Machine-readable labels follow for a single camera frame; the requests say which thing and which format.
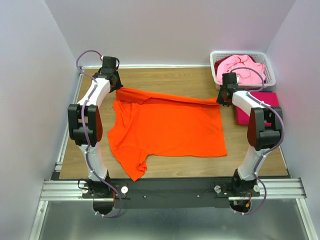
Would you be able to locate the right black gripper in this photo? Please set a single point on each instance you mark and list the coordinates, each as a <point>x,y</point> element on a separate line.
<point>219,100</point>

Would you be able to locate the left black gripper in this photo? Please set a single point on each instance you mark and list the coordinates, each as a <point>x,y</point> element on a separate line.
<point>118,85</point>

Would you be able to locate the orange t-shirt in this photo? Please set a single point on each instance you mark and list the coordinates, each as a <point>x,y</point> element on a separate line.
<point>150,123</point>

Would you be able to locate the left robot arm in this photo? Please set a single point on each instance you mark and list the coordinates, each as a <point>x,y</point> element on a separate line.
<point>86,128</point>

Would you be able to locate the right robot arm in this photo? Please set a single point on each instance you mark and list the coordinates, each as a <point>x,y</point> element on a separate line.
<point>265,131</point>

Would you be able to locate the pink t-shirt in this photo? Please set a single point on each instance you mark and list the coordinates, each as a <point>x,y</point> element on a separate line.
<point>247,67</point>

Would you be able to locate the folded magenta t-shirt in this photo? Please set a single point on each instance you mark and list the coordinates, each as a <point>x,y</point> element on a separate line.
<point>269,98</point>

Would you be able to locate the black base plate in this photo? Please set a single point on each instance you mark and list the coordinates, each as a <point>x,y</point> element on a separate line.
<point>170,193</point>

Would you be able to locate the aluminium frame rail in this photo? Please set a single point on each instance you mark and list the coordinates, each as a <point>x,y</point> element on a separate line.
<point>279,213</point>

